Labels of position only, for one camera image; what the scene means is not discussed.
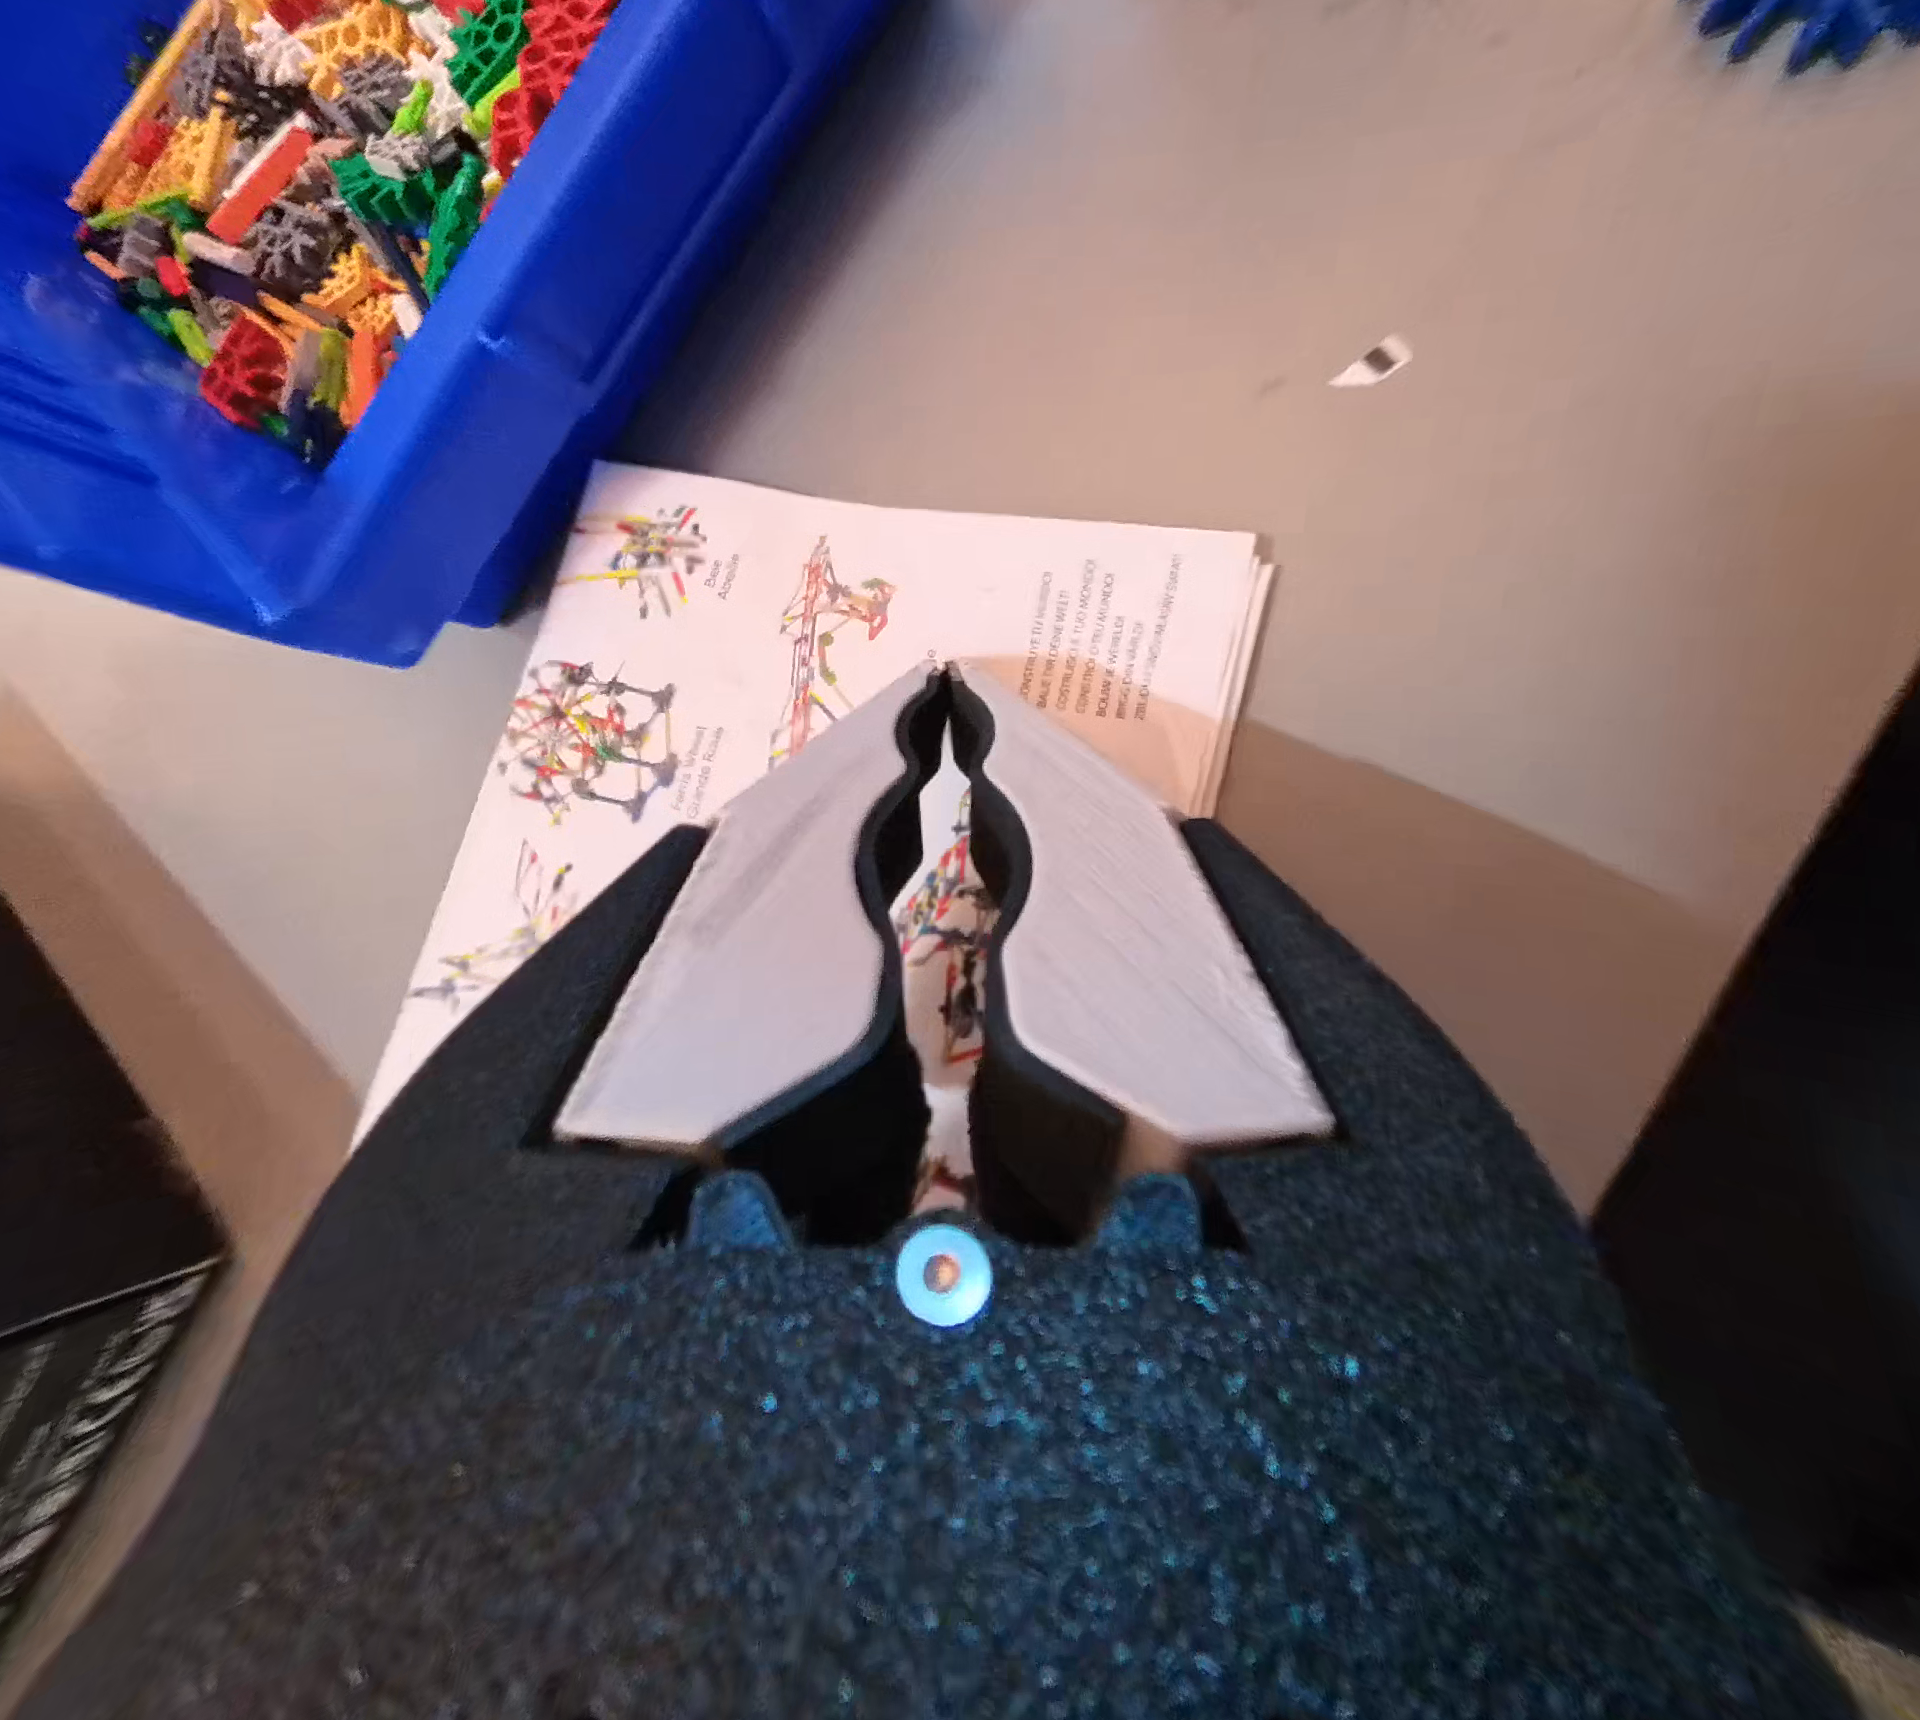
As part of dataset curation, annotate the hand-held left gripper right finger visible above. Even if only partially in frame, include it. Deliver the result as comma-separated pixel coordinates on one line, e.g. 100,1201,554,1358
945,662,1341,1244

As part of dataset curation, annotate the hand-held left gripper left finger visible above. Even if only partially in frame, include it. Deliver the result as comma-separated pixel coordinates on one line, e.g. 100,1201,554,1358
555,662,945,1244

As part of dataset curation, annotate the blue plastic parts bin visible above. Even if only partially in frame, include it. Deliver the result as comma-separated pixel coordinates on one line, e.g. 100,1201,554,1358
0,0,979,671

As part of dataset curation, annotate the pile of colourful construction pieces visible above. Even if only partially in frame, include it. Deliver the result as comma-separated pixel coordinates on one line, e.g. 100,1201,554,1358
71,0,700,456

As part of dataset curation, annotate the printed instruction booklet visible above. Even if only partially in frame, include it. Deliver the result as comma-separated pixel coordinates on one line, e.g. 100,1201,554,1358
348,456,1274,1158

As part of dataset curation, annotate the person's black printed shirt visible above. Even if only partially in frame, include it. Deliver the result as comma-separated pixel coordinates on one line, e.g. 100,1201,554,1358
1590,679,1920,1644

